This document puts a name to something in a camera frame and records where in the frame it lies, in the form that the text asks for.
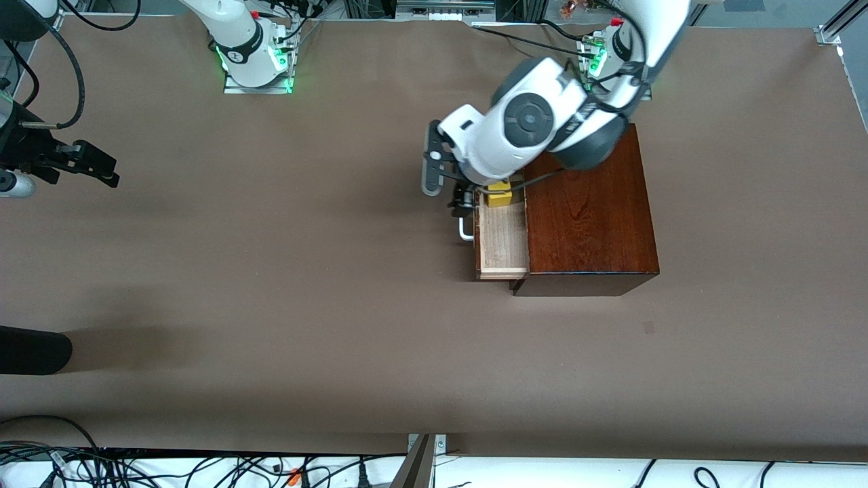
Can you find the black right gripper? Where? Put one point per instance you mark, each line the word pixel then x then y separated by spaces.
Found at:
pixel 27 147

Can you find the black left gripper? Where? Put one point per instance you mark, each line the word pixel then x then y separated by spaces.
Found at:
pixel 464 197

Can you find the grey slanted metal bar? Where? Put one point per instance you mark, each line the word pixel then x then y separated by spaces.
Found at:
pixel 415 471

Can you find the small metal bracket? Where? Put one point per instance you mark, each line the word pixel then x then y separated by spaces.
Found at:
pixel 441 444

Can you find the large table cover sheet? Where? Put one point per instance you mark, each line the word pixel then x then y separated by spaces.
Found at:
pixel 407 339

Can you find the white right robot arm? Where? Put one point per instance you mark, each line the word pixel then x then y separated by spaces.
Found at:
pixel 237 34

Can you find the black cylinder object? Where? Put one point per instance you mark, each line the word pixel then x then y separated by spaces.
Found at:
pixel 34 350

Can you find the yellow cube block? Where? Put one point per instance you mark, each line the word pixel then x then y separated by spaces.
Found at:
pixel 500 198

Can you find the dark wooden drawer cabinet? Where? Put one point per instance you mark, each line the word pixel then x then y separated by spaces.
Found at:
pixel 597 230

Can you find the aluminium frame corner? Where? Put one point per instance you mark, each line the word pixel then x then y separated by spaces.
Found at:
pixel 53 24

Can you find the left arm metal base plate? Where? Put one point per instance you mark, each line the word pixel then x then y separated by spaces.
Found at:
pixel 591 81

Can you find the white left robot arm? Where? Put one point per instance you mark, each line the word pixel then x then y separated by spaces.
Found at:
pixel 529 122

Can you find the aluminium frame post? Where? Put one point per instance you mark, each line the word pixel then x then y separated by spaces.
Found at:
pixel 829 34

